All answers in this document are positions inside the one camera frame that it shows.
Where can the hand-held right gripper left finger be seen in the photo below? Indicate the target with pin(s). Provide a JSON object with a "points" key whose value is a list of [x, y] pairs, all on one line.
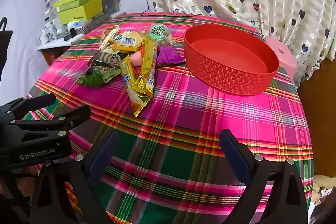
{"points": [[101, 161]]}

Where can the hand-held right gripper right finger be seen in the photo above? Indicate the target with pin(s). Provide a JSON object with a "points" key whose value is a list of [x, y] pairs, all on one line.
{"points": [[236, 158]]}

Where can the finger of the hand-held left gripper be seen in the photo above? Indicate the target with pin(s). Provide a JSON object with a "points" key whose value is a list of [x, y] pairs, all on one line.
{"points": [[34, 104], [65, 117]]}

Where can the green snack packet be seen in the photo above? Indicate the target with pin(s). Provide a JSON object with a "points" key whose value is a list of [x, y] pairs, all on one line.
{"points": [[99, 74]]}

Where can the gold cheese print snack bar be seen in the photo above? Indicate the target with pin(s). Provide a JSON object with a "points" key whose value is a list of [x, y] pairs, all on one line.
{"points": [[137, 106]]}

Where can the black cookie packet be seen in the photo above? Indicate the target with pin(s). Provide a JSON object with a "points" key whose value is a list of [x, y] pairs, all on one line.
{"points": [[110, 58]]}

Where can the round red plastic basket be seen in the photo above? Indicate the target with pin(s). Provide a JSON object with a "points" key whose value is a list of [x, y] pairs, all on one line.
{"points": [[231, 74]]}

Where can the gold red stripe snack bar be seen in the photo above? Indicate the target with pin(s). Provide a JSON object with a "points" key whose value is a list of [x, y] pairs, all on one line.
{"points": [[147, 69]]}

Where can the yellow snack packet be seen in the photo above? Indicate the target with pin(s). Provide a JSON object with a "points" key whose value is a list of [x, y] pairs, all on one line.
{"points": [[128, 41]]}

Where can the purple snack packet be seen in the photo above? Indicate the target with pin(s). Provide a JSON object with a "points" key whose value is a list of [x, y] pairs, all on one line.
{"points": [[168, 54]]}

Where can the mint green peanut packet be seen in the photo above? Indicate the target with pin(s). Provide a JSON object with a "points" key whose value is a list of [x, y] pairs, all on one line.
{"points": [[158, 31]]}

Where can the person's left hand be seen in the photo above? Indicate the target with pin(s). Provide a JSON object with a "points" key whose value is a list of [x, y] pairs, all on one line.
{"points": [[25, 182]]}

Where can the pink plaid tablecloth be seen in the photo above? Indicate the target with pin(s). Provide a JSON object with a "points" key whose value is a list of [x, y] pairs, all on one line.
{"points": [[183, 121]]}

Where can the white side table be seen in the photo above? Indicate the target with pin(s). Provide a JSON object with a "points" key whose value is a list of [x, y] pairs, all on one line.
{"points": [[57, 44]]}

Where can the wooden wardrobe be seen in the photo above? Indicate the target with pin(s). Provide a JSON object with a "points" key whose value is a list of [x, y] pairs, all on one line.
{"points": [[320, 121]]}

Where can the tan striped snack packet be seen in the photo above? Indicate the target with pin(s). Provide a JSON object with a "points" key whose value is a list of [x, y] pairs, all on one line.
{"points": [[107, 35]]}

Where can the black white patterned box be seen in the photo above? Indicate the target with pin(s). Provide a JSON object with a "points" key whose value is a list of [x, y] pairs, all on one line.
{"points": [[92, 22]]}

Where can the deep lime green box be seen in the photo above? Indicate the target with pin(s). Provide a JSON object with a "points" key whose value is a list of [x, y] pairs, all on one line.
{"points": [[84, 12]]}

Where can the flat lime green box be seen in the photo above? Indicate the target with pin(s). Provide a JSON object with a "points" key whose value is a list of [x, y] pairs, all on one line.
{"points": [[76, 1]]}

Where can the pink plastic stool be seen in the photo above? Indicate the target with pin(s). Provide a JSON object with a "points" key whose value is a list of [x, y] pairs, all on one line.
{"points": [[284, 56]]}

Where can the clear plastic storage box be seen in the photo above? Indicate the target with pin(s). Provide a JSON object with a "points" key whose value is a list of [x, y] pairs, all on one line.
{"points": [[111, 5]]}

